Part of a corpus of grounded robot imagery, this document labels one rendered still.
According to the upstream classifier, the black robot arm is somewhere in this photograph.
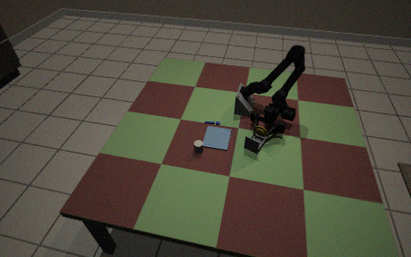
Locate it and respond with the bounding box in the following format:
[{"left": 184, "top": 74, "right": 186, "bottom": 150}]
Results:
[{"left": 240, "top": 45, "right": 306, "bottom": 121}]

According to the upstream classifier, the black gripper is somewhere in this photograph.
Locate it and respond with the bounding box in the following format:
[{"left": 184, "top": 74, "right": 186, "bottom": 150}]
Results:
[{"left": 251, "top": 112, "right": 286, "bottom": 136}]

